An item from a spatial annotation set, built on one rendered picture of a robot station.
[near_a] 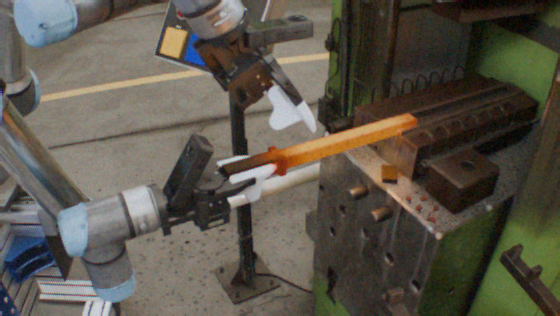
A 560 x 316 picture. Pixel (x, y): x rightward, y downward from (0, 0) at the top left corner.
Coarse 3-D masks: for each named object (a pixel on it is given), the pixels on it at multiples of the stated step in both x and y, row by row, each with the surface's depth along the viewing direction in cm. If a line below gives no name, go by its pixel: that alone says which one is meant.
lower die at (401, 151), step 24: (408, 96) 106; (432, 96) 104; (456, 96) 104; (504, 96) 103; (528, 96) 105; (360, 120) 101; (432, 120) 93; (480, 120) 95; (528, 120) 104; (384, 144) 95; (408, 144) 88; (456, 144) 92; (408, 168) 90
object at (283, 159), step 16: (368, 128) 88; (384, 128) 89; (400, 128) 91; (304, 144) 84; (320, 144) 84; (336, 144) 84; (352, 144) 86; (240, 160) 79; (256, 160) 79; (272, 160) 79; (288, 160) 80; (304, 160) 82; (224, 176) 78
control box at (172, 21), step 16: (240, 0) 115; (256, 0) 112; (272, 0) 111; (176, 16) 126; (256, 16) 112; (272, 16) 114; (160, 32) 129; (192, 32) 123; (160, 48) 129; (272, 48) 118; (192, 64) 123
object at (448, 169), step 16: (448, 160) 85; (464, 160) 85; (480, 160) 85; (432, 176) 85; (448, 176) 81; (464, 176) 81; (480, 176) 81; (496, 176) 83; (432, 192) 86; (448, 192) 82; (464, 192) 80; (480, 192) 83; (448, 208) 83; (464, 208) 83
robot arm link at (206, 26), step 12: (228, 0) 58; (216, 12) 58; (228, 12) 59; (240, 12) 61; (192, 24) 60; (204, 24) 59; (216, 24) 59; (228, 24) 60; (204, 36) 61; (216, 36) 61
